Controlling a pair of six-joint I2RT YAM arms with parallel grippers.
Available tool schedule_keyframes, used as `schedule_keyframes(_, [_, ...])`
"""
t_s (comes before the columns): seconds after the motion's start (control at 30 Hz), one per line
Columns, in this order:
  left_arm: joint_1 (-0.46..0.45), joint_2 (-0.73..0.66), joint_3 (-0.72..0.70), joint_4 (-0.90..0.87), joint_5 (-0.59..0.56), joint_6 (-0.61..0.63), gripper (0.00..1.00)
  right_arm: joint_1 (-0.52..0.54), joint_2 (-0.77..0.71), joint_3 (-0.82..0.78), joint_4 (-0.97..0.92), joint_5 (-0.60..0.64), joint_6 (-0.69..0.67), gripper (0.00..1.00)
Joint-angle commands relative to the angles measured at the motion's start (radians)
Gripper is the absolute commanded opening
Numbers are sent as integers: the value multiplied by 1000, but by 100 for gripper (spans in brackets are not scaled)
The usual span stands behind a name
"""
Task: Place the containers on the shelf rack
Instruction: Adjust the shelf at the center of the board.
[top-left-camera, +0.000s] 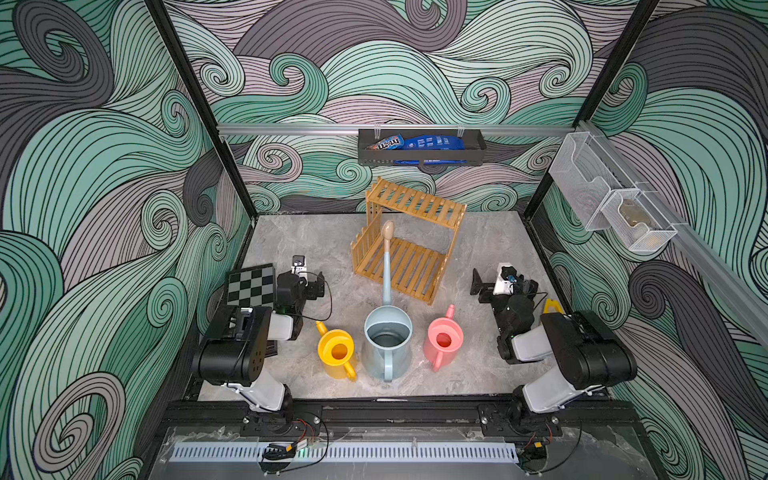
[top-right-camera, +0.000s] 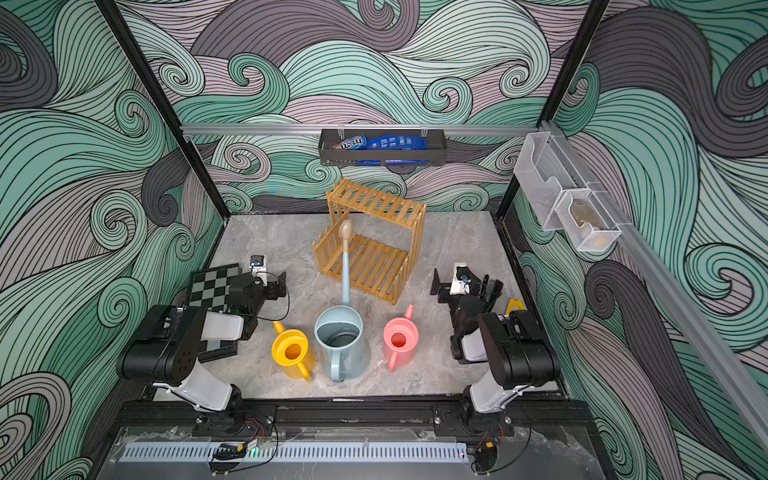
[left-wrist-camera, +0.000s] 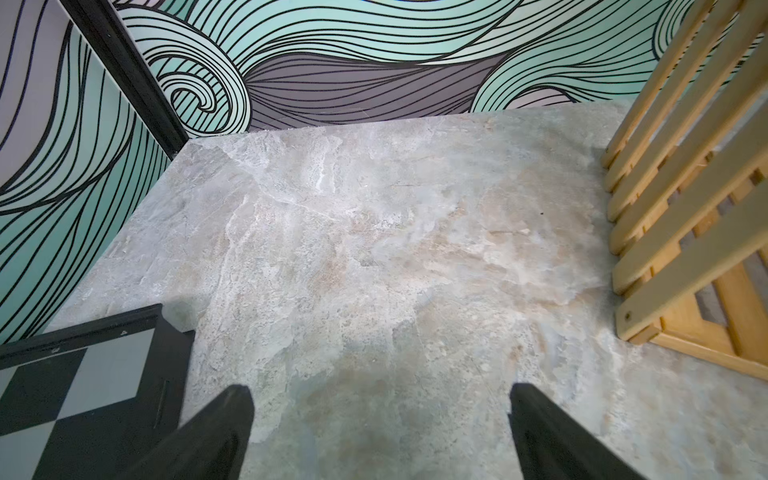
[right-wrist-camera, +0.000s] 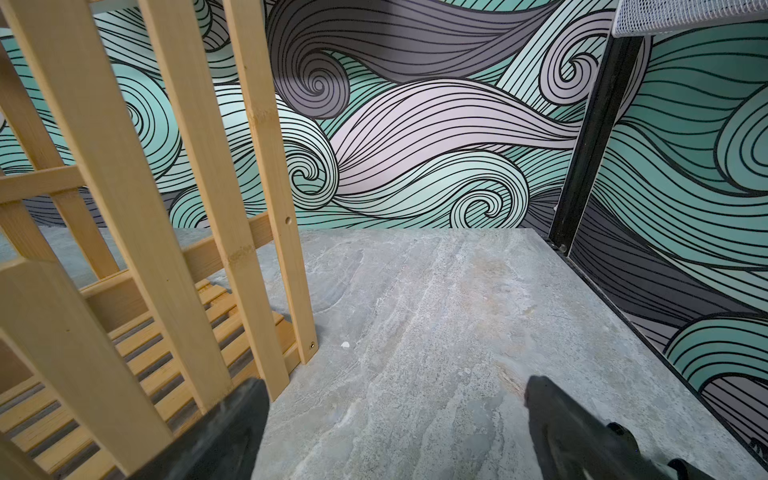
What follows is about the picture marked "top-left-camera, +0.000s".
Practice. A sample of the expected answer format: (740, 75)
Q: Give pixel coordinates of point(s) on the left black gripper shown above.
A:
(312, 293)

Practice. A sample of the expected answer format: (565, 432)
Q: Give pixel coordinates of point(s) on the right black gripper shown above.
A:
(483, 286)

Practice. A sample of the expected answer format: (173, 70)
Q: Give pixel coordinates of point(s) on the pink watering can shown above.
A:
(443, 340)

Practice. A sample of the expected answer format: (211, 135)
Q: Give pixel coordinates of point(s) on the wooden two-tier shelf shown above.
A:
(415, 270)

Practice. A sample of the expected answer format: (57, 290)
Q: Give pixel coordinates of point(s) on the yellow watering can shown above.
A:
(336, 351)

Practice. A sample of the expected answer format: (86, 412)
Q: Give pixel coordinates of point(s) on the light blue watering can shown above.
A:
(388, 329)

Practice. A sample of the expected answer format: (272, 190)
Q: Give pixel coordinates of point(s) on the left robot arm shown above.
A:
(260, 307)

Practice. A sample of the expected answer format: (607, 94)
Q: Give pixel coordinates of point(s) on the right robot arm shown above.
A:
(588, 355)

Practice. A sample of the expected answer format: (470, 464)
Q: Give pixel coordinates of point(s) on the black and white checkerboard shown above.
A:
(251, 287)

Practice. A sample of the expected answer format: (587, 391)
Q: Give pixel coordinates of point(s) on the yellow triangular stand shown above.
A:
(553, 306)

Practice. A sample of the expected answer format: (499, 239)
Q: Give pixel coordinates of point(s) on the blue snack bag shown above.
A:
(434, 143)

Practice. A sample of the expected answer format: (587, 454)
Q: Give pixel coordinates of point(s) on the M&M candy bag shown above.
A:
(389, 143)

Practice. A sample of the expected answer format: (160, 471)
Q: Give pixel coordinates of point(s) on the small clear plastic bin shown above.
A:
(636, 222)

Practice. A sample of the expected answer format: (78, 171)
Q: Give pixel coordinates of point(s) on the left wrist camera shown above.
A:
(299, 265)

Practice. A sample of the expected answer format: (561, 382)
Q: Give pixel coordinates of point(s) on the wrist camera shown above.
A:
(506, 279)
(299, 265)

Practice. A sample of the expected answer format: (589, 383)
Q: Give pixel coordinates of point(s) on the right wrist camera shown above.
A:
(506, 279)

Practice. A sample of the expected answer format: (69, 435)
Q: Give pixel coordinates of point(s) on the black wall basket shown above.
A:
(473, 154)

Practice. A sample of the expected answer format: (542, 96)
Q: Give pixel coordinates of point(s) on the clear plastic wall bin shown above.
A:
(584, 179)

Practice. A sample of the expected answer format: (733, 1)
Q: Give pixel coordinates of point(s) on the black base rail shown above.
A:
(494, 415)

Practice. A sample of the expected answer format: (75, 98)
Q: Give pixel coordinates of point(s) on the white slotted cable duct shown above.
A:
(351, 452)

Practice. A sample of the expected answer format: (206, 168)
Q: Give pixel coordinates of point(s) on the aluminium wall rail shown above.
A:
(335, 129)

